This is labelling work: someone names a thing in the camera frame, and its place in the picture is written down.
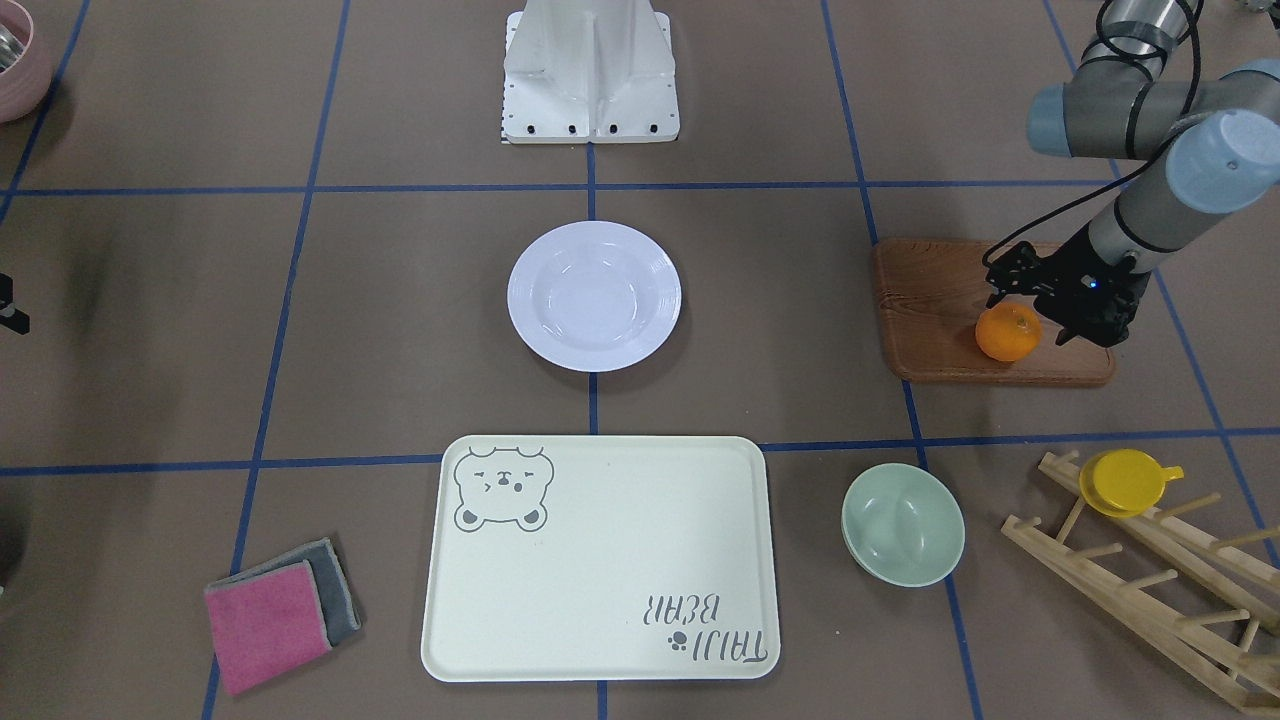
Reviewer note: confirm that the yellow mug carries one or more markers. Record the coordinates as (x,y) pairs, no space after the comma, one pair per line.
(1125,482)

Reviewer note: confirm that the metal spoon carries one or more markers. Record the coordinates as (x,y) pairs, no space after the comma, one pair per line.
(12,49)

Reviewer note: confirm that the white plate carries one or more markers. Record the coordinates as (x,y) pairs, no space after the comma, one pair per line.
(594,296)

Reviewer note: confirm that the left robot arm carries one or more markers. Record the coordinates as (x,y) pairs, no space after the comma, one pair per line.
(1205,149)

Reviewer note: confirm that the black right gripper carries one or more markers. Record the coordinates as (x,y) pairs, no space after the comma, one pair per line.
(5,303)

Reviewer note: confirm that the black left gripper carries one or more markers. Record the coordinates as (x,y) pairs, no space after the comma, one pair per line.
(1064,275)

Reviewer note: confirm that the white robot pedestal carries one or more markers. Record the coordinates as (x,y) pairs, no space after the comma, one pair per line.
(589,72)

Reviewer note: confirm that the orange fruit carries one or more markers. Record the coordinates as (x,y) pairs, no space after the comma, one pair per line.
(1008,332)

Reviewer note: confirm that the green bowl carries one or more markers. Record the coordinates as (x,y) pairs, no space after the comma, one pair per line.
(902,525)

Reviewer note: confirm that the brown wooden tray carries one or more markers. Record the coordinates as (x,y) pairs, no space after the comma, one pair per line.
(929,295)

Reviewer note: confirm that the cream bear tray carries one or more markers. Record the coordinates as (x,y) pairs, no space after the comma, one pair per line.
(587,558)

